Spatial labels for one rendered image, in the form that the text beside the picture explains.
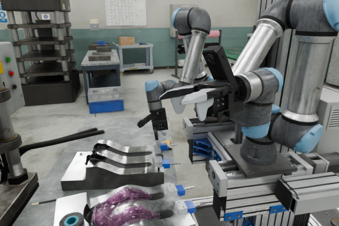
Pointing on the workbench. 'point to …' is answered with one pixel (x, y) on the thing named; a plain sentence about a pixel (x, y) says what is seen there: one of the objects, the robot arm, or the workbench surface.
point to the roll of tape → (72, 219)
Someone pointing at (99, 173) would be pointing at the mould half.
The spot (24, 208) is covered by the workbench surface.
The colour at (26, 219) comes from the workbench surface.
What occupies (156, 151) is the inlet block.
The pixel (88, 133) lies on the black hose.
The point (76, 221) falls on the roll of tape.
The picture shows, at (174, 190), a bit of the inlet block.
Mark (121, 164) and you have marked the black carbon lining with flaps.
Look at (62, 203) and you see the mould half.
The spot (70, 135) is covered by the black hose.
